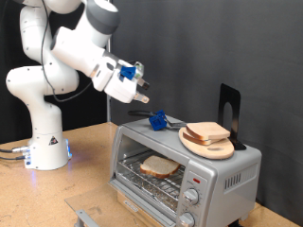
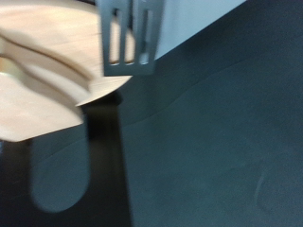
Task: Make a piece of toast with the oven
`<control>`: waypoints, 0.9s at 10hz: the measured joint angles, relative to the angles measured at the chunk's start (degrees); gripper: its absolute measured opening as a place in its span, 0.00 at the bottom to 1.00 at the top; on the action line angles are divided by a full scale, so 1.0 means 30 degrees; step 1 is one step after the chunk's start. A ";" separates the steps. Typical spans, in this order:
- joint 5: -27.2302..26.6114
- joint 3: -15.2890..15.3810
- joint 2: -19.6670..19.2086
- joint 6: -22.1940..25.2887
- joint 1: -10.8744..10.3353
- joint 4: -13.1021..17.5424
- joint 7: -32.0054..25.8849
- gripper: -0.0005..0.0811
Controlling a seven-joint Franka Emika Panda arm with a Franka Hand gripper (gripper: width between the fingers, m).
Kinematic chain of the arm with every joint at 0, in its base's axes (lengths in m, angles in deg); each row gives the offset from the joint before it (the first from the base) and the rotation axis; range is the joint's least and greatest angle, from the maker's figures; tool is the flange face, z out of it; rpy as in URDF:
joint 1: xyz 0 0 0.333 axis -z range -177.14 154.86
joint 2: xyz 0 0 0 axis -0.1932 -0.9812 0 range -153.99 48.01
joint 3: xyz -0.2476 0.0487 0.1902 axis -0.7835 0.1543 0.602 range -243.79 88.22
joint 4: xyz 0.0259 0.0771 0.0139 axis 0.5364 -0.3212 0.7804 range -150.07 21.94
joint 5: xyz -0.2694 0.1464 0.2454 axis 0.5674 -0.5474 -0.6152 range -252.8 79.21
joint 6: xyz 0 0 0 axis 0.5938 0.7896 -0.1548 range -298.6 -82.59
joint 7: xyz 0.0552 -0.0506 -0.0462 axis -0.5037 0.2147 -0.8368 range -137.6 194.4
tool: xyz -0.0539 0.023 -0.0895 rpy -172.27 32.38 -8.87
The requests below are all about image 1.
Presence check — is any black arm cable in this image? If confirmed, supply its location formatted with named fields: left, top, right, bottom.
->
left=40, top=0, right=94, bottom=103

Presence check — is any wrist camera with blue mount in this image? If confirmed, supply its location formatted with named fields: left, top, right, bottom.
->
left=118, top=61, right=145, bottom=82

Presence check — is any silver oven knob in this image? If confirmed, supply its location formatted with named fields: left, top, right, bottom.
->
left=183, top=187, right=201, bottom=206
left=178, top=212, right=196, bottom=227

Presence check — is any wire oven rack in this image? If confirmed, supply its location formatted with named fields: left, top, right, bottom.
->
left=116, top=149, right=187, bottom=212

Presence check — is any grey metal pole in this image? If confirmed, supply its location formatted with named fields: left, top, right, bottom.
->
left=106, top=36, right=112, bottom=122

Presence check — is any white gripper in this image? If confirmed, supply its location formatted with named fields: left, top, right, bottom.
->
left=103, top=60, right=151, bottom=104

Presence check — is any wire rack with foil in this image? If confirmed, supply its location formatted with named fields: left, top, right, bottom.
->
left=116, top=164, right=178, bottom=212

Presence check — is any silver toaster oven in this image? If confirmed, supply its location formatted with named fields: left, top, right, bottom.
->
left=108, top=113, right=263, bottom=227

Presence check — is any black metal bookend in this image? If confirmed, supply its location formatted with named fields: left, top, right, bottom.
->
left=217, top=82, right=248, bottom=151

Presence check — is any white bread slice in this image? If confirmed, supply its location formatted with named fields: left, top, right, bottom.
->
left=185, top=121, right=231, bottom=142
left=182, top=131, right=222, bottom=147
left=139, top=154, right=182, bottom=180

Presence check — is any oval wooden cutting board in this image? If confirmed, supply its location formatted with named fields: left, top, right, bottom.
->
left=178, top=126, right=236, bottom=161

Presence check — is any metal spatula with blue block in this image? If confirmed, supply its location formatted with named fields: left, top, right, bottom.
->
left=127, top=109, right=187, bottom=131

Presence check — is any black base cable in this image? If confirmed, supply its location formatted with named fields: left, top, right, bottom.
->
left=0, top=146, right=30, bottom=154
left=0, top=154, right=27, bottom=161

